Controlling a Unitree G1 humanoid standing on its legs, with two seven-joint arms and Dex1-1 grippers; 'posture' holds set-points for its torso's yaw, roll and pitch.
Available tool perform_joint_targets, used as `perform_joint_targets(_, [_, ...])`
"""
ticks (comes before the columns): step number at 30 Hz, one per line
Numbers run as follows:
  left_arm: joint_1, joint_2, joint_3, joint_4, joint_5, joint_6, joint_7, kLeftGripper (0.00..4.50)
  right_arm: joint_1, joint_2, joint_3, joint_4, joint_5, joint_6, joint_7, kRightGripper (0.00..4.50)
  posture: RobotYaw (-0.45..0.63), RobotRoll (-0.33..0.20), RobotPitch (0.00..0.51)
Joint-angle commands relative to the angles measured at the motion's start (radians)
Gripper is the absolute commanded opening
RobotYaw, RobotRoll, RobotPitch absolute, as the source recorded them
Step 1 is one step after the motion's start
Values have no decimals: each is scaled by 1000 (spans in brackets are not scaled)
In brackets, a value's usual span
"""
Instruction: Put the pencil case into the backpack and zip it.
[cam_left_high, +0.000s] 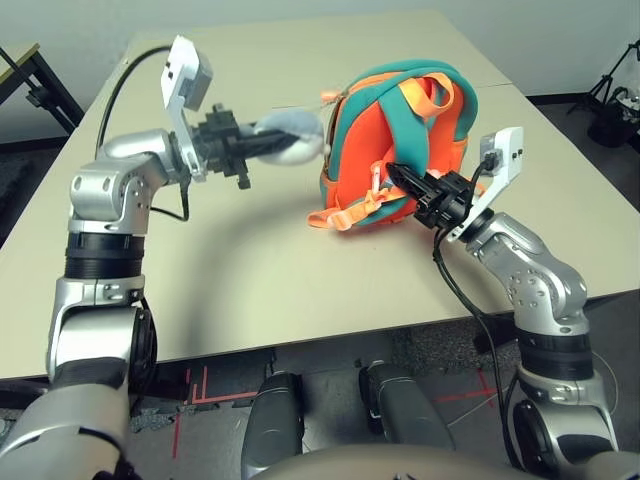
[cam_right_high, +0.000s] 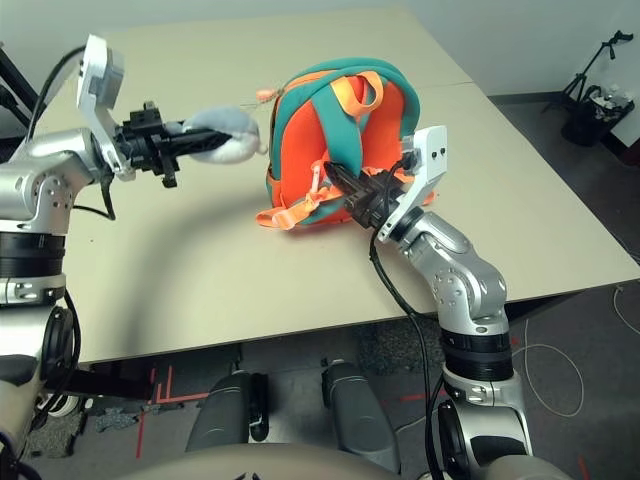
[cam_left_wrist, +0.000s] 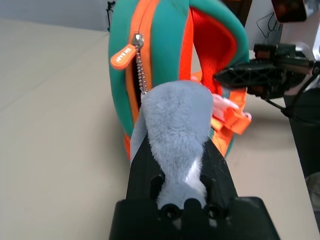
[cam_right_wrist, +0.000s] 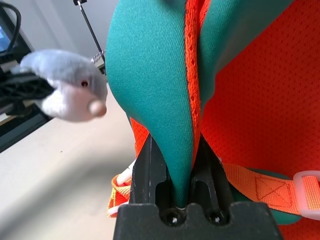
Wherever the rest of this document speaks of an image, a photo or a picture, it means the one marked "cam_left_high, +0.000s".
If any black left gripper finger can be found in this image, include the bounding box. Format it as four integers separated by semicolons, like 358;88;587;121
239;124;297;146
242;143;302;162

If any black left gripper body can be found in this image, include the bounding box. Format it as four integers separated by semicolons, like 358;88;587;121
191;101;254;191

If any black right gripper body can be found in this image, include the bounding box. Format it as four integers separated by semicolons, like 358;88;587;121
413;171;485;232

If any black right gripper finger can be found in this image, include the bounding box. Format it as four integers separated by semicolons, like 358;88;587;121
387;162;435;198
398;182;421;210

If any grey white plush shark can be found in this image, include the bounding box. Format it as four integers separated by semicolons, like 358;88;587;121
254;110;333;167

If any teal and orange backpack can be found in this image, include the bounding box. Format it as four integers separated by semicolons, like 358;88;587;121
305;59;482;235

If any black table foot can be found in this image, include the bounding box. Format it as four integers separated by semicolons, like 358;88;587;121
471;313;520;354

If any black tripod stand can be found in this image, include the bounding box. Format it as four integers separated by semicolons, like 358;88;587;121
566;38;640;117
586;86;640;150

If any dark robot right leg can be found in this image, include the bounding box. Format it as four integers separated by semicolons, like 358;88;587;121
358;360;457;450

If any dark robot leg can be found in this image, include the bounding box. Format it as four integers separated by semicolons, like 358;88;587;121
358;360;457;450
241;368;307;477

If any dark robot left leg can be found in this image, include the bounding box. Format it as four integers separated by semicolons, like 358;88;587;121
241;368;307;477

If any beige robot torso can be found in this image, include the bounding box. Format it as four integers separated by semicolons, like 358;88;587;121
258;443;517;480

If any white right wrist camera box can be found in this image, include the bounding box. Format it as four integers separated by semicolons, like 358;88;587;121
443;125;526;245

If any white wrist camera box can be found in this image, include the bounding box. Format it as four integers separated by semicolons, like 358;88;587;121
443;125;526;245
160;34;216;185

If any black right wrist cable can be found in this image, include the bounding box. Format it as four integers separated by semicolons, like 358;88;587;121
431;153;527;467

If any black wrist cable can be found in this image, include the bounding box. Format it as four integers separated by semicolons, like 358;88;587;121
94;45;192;223
431;153;527;467

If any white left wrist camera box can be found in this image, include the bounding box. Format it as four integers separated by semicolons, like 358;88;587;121
160;34;216;185

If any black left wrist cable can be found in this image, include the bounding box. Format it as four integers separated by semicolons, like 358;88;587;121
94;45;192;223

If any black clamp on frame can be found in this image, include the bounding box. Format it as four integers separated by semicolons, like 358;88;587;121
25;86;52;110

